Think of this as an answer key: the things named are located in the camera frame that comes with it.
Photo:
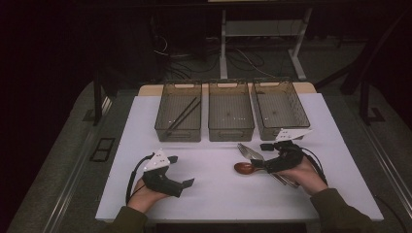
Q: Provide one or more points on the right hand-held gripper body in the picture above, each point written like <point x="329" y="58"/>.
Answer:
<point x="286" y="158"/>

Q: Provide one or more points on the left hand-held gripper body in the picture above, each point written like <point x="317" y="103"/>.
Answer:
<point x="160" y="183"/>

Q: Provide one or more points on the metal knife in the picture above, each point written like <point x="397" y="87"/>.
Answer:
<point x="257" y="156"/>

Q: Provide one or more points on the red-brown wooden spoon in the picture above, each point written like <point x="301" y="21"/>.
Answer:
<point x="243" y="168"/>

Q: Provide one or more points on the metal fork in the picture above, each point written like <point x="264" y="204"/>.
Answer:
<point x="244" y="151"/>

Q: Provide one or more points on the clear brown plastic bin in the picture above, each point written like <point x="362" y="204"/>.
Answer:
<point x="280" y="111"/>
<point x="178" y="126"/>
<point x="230" y="113"/>

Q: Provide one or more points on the person's left hand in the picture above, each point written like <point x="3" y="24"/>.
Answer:
<point x="142" y="197"/>

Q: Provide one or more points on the person's right hand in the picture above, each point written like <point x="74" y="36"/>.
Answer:
<point x="309" y="179"/>

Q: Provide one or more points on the white table cover board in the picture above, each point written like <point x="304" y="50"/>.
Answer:
<point x="220" y="200"/>

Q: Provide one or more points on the black upright stand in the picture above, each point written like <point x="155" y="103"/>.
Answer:
<point x="364" y="103"/>
<point x="97" y="97"/>

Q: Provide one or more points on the black slanted stand leg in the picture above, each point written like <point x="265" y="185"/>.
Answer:
<point x="372" y="53"/>

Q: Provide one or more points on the metal floor rail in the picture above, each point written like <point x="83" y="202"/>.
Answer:
<point x="71" y="191"/>
<point x="388" y="165"/>

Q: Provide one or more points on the white metal stand frame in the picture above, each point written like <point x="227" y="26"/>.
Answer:
<point x="223" y="48"/>

